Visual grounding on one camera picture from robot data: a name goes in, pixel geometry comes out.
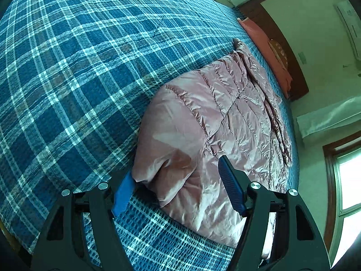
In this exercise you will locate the white wall air conditioner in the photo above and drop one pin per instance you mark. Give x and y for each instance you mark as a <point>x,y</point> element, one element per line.
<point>351,22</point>

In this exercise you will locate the wall switch plate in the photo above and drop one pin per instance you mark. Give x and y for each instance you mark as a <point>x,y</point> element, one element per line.
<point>302,57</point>

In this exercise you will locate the pale green curtain valance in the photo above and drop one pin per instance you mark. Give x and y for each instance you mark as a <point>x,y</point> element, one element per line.
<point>337,115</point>

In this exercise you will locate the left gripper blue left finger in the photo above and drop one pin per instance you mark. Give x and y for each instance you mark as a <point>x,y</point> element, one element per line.
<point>123,194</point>

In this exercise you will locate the pink quilted down jacket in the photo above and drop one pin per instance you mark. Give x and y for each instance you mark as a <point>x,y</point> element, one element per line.
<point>227,108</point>

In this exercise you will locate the salmon pink pillow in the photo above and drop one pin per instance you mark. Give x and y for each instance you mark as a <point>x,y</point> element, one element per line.
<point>260,39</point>

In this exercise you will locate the blue plaid bedspread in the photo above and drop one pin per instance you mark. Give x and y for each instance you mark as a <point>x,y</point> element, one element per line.
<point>76,79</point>

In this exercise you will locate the wood framed window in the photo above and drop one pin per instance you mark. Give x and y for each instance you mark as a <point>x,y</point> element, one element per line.
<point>342,160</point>

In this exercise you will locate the round brown cushion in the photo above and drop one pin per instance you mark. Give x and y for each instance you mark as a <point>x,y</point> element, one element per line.
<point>279,53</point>

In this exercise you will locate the dark wooden headboard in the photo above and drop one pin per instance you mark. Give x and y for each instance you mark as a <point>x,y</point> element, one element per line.
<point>257,13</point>

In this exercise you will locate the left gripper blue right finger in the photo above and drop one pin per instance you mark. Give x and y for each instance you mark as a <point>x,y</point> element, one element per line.
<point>235,182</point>

